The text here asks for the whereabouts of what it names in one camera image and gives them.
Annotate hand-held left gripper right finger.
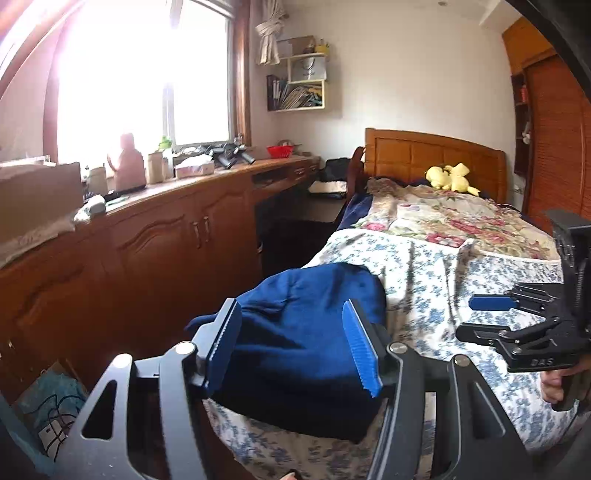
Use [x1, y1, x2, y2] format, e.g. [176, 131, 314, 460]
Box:
[342, 299, 523, 480]

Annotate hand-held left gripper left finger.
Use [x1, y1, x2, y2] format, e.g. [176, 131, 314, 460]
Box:
[55, 298, 243, 480]

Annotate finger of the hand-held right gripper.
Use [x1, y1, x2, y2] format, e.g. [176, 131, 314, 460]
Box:
[470, 284, 562, 315]
[456, 323, 555, 352]

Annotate blue suit jacket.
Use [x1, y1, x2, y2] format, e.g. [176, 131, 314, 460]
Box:
[185, 263, 387, 444]

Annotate person's right hand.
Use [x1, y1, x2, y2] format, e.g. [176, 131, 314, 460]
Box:
[540, 368, 566, 403]

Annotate blue floral bed sheet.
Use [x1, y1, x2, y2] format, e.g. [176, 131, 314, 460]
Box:
[203, 226, 583, 480]

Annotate pink floral quilt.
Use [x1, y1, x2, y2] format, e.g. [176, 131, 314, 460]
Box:
[353, 178, 561, 261]

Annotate wooden cabinet desk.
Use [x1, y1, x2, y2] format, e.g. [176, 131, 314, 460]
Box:
[0, 154, 347, 402]

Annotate yellow plush toy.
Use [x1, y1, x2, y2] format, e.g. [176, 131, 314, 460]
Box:
[425, 162, 481, 195]

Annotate wooden slatted wardrobe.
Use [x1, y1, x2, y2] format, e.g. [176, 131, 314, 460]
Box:
[502, 17, 591, 217]

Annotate white paper stack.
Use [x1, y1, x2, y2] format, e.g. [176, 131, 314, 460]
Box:
[308, 180, 347, 199]

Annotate tissue box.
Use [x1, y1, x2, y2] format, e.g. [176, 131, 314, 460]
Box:
[174, 154, 215, 179]

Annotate white jar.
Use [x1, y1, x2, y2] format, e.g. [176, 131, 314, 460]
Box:
[147, 151, 167, 184]

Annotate black grippers on desk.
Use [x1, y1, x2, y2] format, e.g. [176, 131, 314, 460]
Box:
[203, 143, 257, 169]

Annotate black bag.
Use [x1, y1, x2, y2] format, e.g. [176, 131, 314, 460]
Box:
[320, 158, 352, 182]

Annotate white rag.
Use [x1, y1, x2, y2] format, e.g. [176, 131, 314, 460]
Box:
[74, 194, 107, 220]

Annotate wooden chair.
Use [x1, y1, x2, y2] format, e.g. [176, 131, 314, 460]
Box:
[346, 145, 368, 195]

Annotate pink bottle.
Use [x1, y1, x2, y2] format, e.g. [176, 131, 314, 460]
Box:
[107, 133, 147, 192]

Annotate cardboard box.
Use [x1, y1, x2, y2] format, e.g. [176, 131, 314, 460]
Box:
[0, 161, 85, 245]

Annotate stack of books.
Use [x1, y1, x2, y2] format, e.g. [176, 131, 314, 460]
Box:
[268, 76, 324, 110]

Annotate window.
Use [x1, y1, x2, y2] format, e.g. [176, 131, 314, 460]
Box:
[44, 0, 252, 162]

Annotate white paper bag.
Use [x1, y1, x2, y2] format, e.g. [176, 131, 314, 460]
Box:
[292, 58, 326, 83]

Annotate tied cream curtain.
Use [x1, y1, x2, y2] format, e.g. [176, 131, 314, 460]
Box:
[255, 0, 289, 65]

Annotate open floor box with cables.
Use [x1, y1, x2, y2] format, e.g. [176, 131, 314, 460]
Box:
[18, 362, 88, 462]

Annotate white wall shelf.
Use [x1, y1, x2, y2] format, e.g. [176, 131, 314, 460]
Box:
[266, 36, 329, 112]

